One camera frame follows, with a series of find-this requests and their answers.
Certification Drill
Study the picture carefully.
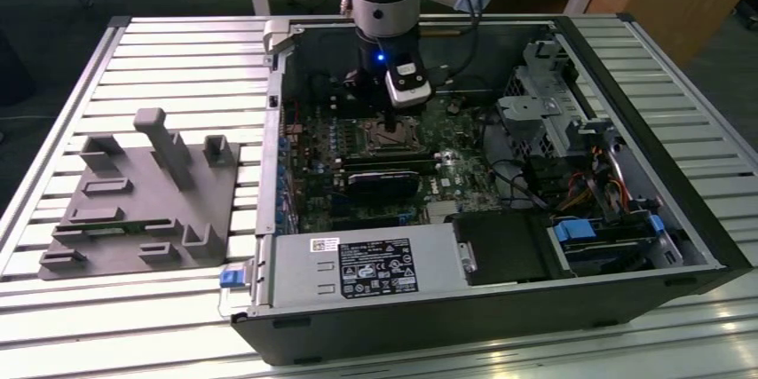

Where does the silver CPU plate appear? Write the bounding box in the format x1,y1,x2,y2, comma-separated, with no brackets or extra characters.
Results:
375,123,419,145

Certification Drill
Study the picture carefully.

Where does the orange yellow wire bundle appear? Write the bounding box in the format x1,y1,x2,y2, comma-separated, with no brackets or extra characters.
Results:
564,173,628,212

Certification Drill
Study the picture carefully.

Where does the black looped cable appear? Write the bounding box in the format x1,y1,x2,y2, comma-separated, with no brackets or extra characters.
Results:
490,157,559,212

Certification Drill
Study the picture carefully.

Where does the black camera cable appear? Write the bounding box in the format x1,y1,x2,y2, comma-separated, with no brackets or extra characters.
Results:
440,0,486,85

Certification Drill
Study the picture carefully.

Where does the grey power supply with label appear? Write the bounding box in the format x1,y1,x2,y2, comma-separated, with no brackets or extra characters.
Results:
268,223,464,309

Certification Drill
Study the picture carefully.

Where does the black open PC case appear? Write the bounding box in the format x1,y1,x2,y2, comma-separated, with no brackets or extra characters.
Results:
229,13,756,367

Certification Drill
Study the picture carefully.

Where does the blue disk carrier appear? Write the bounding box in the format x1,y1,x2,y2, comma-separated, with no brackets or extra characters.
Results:
552,217,596,245

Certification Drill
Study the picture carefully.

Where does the black graphics card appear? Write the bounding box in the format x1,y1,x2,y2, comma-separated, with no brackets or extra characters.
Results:
345,169,423,199

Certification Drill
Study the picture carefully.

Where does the grey metal drive cage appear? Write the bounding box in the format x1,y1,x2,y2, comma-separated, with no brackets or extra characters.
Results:
494,39,596,162

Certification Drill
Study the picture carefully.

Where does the grey plastic parts rack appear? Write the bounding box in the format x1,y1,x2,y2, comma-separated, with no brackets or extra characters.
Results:
36,107,243,281

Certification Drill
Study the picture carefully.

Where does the black RAM slot bank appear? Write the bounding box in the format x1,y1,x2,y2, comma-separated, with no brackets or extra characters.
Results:
341,152,443,172

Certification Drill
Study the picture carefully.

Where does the black CPU socket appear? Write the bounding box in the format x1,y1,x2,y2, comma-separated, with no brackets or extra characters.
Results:
361,116,431,154

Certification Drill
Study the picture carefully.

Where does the small silver heat sink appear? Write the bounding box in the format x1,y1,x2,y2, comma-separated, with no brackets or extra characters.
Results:
426,201,460,223

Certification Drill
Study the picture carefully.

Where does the blue plug connector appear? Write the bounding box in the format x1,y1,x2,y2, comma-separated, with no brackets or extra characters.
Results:
217,265,251,289

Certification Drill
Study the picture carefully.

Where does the green RAM stick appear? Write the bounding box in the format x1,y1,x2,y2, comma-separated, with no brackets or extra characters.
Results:
81,223,147,236

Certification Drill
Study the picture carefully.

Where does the metal socket cover frame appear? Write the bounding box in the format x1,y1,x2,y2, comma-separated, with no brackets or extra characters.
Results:
364,117,430,153

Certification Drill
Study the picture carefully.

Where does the white wrist camera black face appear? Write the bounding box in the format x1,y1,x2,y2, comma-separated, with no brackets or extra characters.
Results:
383,52,435,110

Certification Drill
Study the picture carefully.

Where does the green motherboard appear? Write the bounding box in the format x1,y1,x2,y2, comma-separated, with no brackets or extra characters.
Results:
280,94,504,236

